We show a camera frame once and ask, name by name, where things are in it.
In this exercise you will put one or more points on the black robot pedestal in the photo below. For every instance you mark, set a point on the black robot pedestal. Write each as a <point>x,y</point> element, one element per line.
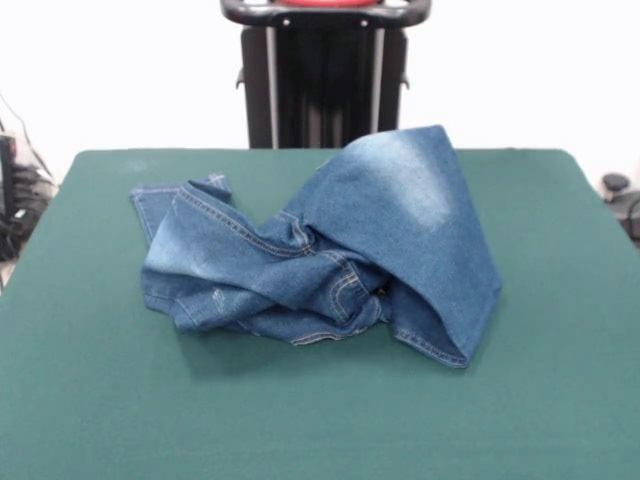
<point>325,75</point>

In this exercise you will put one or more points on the black equipment box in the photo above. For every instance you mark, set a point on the black equipment box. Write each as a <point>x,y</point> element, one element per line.
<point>6,160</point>

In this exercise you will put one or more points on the dark green table cloth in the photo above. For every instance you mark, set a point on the dark green table cloth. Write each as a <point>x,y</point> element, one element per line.
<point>150,400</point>

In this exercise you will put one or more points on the blue denim jeans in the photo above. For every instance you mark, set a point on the blue denim jeans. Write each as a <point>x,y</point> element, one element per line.
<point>400,225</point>

